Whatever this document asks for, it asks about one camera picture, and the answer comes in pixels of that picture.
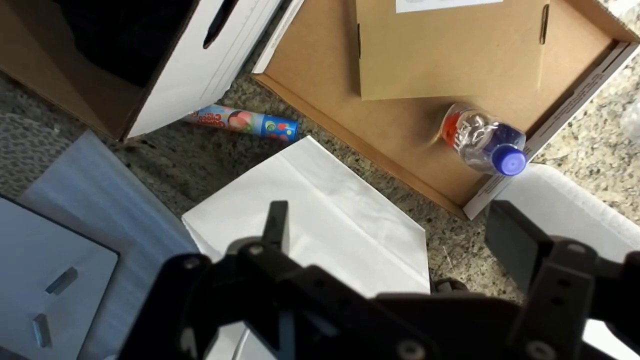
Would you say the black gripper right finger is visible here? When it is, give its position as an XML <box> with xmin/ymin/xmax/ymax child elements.
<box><xmin>483</xmin><ymin>198</ymin><xmax>640</xmax><ymax>360</ymax></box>

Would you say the light blue flat pad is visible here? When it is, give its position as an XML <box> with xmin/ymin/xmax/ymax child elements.
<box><xmin>17</xmin><ymin>127</ymin><xmax>202</xmax><ymax>360</ymax></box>

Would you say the wooden tray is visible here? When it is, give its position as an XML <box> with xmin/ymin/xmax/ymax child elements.
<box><xmin>252</xmin><ymin>0</ymin><xmax>640</xmax><ymax>221</ymax></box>

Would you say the clear plastic wrap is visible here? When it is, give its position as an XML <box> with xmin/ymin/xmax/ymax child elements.
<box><xmin>617</xmin><ymin>91</ymin><xmax>640</xmax><ymax>145</ymax></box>

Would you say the colourful blue red tube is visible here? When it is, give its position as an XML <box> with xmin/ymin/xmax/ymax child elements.
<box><xmin>181</xmin><ymin>101</ymin><xmax>302</xmax><ymax>145</ymax></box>

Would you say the flat brown cardboard box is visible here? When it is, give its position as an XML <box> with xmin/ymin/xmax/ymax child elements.
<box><xmin>351</xmin><ymin>0</ymin><xmax>556</xmax><ymax>103</ymax></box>

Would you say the white cardboard storage box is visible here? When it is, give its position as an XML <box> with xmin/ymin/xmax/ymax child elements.
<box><xmin>0</xmin><ymin>0</ymin><xmax>307</xmax><ymax>143</ymax></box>

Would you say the white panel with slots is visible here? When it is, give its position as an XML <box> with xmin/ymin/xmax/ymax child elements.
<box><xmin>0</xmin><ymin>196</ymin><xmax>121</xmax><ymax>360</ymax></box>

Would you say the white paper bag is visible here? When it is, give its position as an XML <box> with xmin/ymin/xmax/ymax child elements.
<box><xmin>179</xmin><ymin>133</ymin><xmax>432</xmax><ymax>360</ymax></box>

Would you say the clear water bottle blue cap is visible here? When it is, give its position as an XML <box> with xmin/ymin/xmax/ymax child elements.
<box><xmin>435</xmin><ymin>101</ymin><xmax>529</xmax><ymax>178</ymax></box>

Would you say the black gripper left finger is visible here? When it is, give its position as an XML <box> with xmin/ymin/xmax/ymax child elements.
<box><xmin>118</xmin><ymin>198</ymin><xmax>428</xmax><ymax>360</ymax></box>

